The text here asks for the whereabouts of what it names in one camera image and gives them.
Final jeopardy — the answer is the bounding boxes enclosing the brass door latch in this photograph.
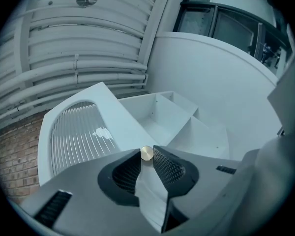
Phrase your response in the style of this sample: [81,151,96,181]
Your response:
[140,145,154,161]

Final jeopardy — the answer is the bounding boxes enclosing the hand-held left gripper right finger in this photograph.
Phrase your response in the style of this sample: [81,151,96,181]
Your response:
[152,146,251,236]

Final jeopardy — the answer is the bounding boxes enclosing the black framed glass window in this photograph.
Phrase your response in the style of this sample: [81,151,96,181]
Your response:
[173,1,293,70]

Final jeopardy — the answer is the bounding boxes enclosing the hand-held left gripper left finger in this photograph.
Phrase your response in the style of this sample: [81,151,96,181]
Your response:
[13,148,160,236]

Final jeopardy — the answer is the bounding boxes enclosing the white desk with shelf hutch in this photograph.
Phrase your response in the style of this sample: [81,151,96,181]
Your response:
[118,90,231,161]

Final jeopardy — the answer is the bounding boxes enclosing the white cabinet door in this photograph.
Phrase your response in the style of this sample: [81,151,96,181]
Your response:
[37,81,163,188]

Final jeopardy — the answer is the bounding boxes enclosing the bundle of white ceiling pipes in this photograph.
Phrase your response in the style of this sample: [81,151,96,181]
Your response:
[0,58,148,122]

